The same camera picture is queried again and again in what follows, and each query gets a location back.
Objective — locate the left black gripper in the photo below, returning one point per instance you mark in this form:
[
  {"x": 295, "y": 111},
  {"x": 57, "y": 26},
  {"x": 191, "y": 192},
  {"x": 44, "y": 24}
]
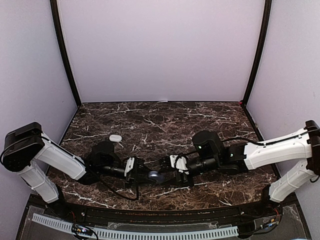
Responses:
[{"x": 139, "y": 168}]

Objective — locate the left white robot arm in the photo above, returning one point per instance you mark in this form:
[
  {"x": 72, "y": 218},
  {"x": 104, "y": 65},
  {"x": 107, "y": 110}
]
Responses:
[{"x": 28, "y": 145}]

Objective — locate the white slotted cable duct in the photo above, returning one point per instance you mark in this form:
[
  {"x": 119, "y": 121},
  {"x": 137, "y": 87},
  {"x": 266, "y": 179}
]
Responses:
[{"x": 98, "y": 233}]

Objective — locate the left black frame post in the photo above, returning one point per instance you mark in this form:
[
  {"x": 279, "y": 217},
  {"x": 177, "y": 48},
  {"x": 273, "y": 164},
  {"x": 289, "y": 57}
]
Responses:
[{"x": 63, "y": 51}]

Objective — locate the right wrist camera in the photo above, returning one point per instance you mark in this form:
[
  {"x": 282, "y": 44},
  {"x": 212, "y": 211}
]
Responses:
[{"x": 174, "y": 163}]

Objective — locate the purple round charging case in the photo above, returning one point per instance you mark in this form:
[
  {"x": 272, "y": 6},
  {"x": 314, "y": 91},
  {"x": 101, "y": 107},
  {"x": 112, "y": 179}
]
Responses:
[{"x": 156, "y": 177}]

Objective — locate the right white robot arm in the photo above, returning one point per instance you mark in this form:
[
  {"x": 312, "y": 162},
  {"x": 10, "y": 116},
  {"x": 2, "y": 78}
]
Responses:
[{"x": 302, "y": 145}]

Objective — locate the black frame post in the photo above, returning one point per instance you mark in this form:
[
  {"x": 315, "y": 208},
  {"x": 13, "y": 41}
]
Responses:
[
  {"x": 63, "y": 51},
  {"x": 258, "y": 52}
]

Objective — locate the white earbud charging case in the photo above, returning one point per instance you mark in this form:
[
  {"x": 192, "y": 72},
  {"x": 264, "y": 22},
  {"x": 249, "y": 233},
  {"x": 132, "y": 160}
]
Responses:
[{"x": 115, "y": 138}]

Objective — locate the right black frame post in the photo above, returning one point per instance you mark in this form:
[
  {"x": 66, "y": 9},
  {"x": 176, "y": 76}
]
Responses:
[{"x": 258, "y": 52}]

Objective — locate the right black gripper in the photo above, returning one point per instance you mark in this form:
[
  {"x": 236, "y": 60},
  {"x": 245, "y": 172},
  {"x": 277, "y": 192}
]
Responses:
[{"x": 179, "y": 181}]

